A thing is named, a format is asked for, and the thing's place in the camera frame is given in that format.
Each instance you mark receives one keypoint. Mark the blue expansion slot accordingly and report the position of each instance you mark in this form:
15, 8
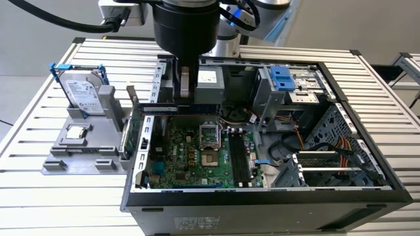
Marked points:
197, 186

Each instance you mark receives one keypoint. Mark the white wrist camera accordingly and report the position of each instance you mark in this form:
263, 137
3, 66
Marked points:
137, 14

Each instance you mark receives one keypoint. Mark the silver CPU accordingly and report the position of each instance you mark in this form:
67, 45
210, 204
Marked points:
77, 133

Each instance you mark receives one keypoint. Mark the small aluminium slat table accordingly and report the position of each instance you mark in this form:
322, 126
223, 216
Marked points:
410, 61

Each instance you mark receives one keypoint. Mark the green motherboard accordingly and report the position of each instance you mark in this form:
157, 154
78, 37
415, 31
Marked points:
183, 157

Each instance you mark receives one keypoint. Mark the grey metal disk bay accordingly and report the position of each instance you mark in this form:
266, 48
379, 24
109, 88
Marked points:
317, 159

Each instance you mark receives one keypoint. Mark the black PC case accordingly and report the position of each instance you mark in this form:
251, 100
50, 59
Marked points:
230, 216

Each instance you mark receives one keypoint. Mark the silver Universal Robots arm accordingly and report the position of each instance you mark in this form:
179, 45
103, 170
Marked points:
226, 46

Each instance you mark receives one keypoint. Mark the black RAM slot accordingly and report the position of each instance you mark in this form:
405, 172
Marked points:
235, 157
243, 159

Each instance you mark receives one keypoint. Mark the hard disk in blue carrier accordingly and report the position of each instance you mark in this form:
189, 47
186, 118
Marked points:
82, 96

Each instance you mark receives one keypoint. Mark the grey power supply unit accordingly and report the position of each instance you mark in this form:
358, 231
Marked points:
210, 93

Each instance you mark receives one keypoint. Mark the CPU socket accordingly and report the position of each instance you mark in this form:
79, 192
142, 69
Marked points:
210, 159

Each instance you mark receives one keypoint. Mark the green graphics card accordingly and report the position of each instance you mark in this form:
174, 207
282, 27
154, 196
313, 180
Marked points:
133, 137

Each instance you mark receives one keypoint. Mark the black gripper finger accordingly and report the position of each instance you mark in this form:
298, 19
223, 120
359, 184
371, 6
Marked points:
186, 81

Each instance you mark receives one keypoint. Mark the blue drive latch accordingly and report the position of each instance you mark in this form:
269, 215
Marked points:
282, 78

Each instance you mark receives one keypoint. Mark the black cooling fan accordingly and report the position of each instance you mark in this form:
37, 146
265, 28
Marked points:
235, 114

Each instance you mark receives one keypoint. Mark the grey parts rack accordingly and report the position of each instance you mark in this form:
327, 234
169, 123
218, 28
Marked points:
98, 137

